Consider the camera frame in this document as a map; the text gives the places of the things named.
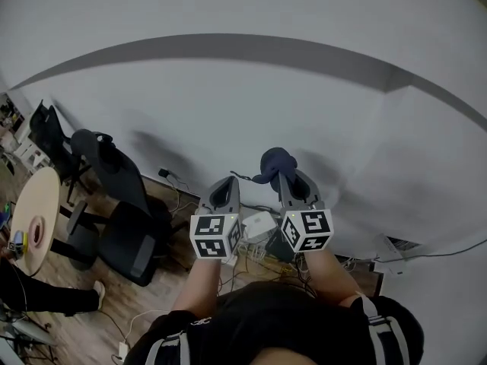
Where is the white antenna modem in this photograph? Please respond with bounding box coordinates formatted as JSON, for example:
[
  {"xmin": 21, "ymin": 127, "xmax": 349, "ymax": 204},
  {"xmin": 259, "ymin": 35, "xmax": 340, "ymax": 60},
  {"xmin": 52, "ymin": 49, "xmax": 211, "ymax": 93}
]
[{"xmin": 241, "ymin": 211, "xmax": 279, "ymax": 243}]

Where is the grey wall cable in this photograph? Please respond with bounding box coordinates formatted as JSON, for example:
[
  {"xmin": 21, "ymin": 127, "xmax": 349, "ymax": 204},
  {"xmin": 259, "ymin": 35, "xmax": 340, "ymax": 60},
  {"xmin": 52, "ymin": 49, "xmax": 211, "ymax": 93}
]
[{"xmin": 374, "ymin": 236, "xmax": 487, "ymax": 262}]

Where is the pink round dish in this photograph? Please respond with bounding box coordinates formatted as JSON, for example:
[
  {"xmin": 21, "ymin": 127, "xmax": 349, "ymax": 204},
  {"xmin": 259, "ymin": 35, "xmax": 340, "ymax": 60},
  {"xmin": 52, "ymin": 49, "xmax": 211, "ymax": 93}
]
[{"xmin": 29, "ymin": 215, "xmax": 46, "ymax": 249}]

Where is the person's black clothing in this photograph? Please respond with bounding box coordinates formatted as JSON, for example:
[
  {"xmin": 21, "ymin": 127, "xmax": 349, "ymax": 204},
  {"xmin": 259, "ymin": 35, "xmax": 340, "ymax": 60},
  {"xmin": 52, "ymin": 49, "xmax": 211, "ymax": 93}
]
[{"xmin": 123, "ymin": 281, "xmax": 425, "ymax": 365}]

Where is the white floor cable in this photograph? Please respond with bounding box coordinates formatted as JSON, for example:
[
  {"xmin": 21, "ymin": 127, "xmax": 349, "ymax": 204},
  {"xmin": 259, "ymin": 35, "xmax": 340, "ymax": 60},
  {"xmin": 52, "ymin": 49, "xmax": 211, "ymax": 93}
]
[{"xmin": 124, "ymin": 309, "xmax": 169, "ymax": 344}]

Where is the person's grey harness strap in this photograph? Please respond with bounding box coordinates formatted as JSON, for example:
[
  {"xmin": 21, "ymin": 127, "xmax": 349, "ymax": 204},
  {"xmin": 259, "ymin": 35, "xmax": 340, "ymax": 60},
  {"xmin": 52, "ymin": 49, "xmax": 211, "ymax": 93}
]
[
  {"xmin": 355, "ymin": 290, "xmax": 404, "ymax": 365},
  {"xmin": 144, "ymin": 331, "xmax": 191, "ymax": 365}
]

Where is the person's right grey harness strap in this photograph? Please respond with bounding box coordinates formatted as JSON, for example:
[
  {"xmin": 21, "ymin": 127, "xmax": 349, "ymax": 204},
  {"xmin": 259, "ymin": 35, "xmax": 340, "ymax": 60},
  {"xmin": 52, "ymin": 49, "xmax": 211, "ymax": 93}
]
[{"xmin": 355, "ymin": 290, "xmax": 404, "ymax": 365}]

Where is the person's left forearm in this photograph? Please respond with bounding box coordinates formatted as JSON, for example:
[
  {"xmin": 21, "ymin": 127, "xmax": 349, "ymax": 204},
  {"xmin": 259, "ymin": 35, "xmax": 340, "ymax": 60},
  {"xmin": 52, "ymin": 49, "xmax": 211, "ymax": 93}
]
[{"xmin": 169, "ymin": 256, "xmax": 224, "ymax": 319}]

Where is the white wall panel box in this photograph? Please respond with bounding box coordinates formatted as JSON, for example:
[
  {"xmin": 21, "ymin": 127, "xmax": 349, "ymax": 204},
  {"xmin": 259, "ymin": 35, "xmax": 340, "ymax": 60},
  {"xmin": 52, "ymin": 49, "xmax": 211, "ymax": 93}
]
[{"xmin": 374, "ymin": 233, "xmax": 422, "ymax": 276}]

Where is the round wooden table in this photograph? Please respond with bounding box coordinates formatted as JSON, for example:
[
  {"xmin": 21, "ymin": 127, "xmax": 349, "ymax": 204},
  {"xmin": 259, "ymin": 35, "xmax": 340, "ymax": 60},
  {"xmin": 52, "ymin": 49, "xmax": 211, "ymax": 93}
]
[{"xmin": 6, "ymin": 166, "xmax": 62, "ymax": 276}]

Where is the black router with antennas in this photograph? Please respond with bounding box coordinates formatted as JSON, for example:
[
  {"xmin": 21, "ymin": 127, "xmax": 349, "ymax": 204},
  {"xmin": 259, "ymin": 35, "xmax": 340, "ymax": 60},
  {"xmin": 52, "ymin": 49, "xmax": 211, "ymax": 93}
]
[{"xmin": 264, "ymin": 227, "xmax": 297, "ymax": 265}]

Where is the blue-grey cloth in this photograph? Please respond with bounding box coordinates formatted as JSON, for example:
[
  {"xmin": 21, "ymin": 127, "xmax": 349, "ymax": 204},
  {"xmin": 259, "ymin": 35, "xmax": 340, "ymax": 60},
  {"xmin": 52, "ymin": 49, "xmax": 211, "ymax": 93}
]
[{"xmin": 229, "ymin": 147, "xmax": 299, "ymax": 186}]

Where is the black mesh office chair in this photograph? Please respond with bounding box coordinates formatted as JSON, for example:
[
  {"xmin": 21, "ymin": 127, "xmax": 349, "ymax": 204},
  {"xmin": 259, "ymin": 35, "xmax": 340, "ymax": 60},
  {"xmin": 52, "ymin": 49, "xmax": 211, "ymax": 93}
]
[
  {"xmin": 29, "ymin": 99, "xmax": 93, "ymax": 205},
  {"xmin": 69, "ymin": 128, "xmax": 175, "ymax": 288}
]

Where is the person's left grey harness strap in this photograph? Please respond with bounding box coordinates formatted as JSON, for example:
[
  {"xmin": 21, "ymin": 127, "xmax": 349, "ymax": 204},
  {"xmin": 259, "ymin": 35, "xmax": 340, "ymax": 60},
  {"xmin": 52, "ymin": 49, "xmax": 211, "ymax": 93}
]
[{"xmin": 144, "ymin": 331, "xmax": 191, "ymax": 365}]

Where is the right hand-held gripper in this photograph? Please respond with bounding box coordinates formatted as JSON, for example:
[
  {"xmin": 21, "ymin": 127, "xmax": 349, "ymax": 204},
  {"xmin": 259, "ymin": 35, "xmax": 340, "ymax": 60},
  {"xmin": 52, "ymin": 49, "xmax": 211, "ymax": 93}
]
[{"xmin": 277, "ymin": 170, "xmax": 336, "ymax": 255}]

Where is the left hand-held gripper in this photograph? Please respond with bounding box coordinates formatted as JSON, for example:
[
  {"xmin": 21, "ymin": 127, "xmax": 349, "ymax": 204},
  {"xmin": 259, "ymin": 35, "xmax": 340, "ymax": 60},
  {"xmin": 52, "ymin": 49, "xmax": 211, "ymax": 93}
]
[{"xmin": 189, "ymin": 176, "xmax": 245, "ymax": 261}]

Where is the white shelf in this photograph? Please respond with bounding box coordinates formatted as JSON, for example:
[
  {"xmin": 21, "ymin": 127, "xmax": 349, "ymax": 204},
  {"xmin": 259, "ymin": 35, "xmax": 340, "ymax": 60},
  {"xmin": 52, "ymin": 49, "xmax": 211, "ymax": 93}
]
[{"xmin": 0, "ymin": 91, "xmax": 51, "ymax": 175}]

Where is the person's right forearm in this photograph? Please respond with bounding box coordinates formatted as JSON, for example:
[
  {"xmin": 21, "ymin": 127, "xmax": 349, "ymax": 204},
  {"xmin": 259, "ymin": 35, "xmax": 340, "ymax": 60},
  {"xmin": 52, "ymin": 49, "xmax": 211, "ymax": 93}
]
[{"xmin": 298, "ymin": 249, "xmax": 363, "ymax": 308}]

